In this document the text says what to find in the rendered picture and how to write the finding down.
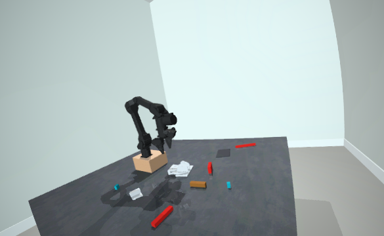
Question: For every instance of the orange rectangular bar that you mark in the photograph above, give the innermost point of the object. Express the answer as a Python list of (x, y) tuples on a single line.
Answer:
[(198, 184)]

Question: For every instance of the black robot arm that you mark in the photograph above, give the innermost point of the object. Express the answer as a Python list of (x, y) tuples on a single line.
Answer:
[(161, 115)]

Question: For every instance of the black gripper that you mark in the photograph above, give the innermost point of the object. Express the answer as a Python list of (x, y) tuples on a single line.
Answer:
[(159, 142)]

